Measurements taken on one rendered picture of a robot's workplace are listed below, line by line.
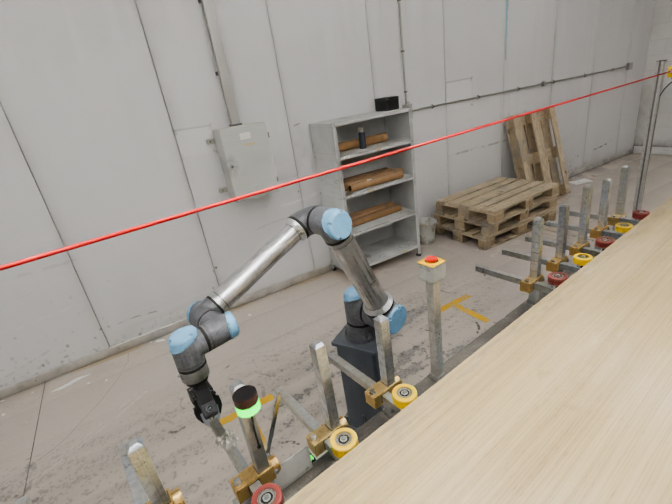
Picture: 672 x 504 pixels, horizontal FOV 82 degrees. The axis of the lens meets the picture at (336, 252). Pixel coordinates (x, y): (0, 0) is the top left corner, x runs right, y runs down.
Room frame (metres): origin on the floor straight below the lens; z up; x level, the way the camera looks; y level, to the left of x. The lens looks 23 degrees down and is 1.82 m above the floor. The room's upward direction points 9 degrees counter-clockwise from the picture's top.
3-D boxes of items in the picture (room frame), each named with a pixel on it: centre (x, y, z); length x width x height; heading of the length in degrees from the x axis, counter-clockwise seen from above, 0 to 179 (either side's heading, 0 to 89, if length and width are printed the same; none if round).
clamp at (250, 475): (0.78, 0.32, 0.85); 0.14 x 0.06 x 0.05; 124
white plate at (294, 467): (0.83, 0.29, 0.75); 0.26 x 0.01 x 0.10; 124
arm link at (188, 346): (1.04, 0.51, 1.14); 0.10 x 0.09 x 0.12; 129
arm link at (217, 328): (1.12, 0.43, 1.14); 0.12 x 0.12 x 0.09; 39
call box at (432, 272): (1.22, -0.33, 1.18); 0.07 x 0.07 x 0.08; 34
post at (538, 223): (1.64, -0.94, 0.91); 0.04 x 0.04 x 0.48; 34
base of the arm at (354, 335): (1.74, -0.07, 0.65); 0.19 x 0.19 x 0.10
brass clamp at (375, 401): (1.06, -0.09, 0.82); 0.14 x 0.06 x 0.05; 124
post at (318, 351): (0.94, 0.10, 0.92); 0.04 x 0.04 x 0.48; 34
